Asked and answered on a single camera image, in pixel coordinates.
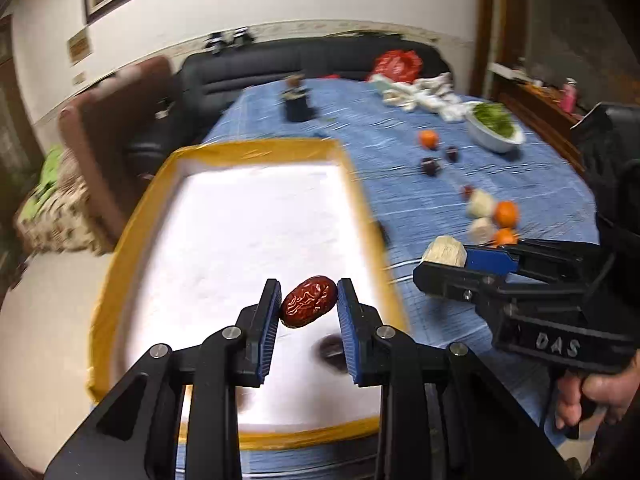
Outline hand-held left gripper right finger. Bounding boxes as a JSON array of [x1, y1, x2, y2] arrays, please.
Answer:
[[336, 277, 583, 480]]

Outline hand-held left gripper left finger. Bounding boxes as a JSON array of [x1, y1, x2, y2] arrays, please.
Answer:
[[42, 277, 283, 480]]

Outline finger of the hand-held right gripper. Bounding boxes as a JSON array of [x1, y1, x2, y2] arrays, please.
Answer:
[[412, 259, 516, 313], [462, 239, 608, 281]]

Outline pale peeled chunk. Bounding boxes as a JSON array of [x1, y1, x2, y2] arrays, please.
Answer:
[[469, 217, 496, 245], [467, 189, 497, 219], [421, 236, 468, 267]]

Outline wrinkled red date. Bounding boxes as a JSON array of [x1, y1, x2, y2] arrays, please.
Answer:
[[279, 275, 338, 330]]

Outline yellow-rimmed white tray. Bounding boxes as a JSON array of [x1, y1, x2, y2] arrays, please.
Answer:
[[86, 139, 413, 453]]

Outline person's right hand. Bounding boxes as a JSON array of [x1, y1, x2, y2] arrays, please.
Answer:
[[555, 360, 640, 431]]

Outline white bowl of greens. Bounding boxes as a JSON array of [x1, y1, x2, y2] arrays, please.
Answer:
[[464, 101, 526, 153]]

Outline brown side cabinet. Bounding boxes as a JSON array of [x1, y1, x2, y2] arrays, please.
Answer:
[[487, 62, 588, 171]]

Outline white cloth gloves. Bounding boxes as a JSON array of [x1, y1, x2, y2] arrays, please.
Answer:
[[382, 72, 471, 123]]

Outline pink bottle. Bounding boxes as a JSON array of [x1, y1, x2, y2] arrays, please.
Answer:
[[559, 77, 578, 113]]

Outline blue checked tablecloth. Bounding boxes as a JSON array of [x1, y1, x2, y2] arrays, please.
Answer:
[[197, 77, 601, 480]]

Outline red plastic bag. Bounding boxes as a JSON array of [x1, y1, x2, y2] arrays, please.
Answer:
[[370, 50, 423, 83]]

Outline black jar with figurine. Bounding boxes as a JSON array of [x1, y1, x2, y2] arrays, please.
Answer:
[[281, 74, 318, 122]]

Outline floral blanket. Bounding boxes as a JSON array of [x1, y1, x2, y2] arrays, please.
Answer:
[[12, 147, 116, 256]]

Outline brown armchair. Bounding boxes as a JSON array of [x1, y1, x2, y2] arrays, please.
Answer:
[[57, 55, 183, 241]]

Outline black leather sofa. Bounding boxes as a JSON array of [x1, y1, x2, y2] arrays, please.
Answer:
[[125, 37, 453, 181]]

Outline green cloth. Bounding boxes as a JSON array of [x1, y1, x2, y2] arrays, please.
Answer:
[[22, 144, 63, 211]]

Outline dark wooden door frame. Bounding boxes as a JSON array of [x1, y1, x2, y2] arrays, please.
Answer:
[[475, 0, 531, 101]]

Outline yellow wall plaque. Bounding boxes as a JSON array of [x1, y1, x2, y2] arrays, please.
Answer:
[[67, 32, 93, 65]]

